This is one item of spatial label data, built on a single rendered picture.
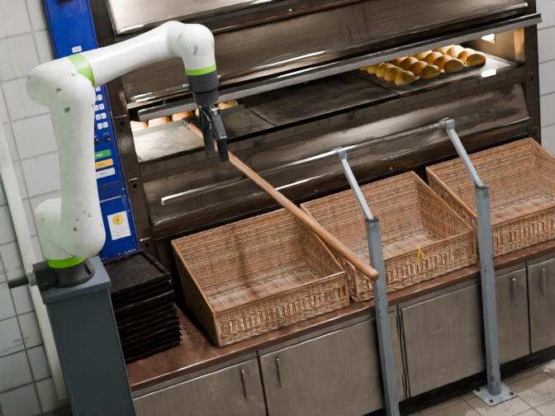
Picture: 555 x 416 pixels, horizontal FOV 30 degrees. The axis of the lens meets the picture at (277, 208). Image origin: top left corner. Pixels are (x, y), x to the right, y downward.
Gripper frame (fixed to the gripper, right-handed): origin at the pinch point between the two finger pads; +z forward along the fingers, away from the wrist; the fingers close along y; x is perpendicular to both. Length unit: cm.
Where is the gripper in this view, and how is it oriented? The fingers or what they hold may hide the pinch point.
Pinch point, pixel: (216, 152)
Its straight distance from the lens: 320.0
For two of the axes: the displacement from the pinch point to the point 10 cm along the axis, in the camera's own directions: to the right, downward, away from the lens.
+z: 1.6, 9.1, 3.7
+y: 3.7, 2.9, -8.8
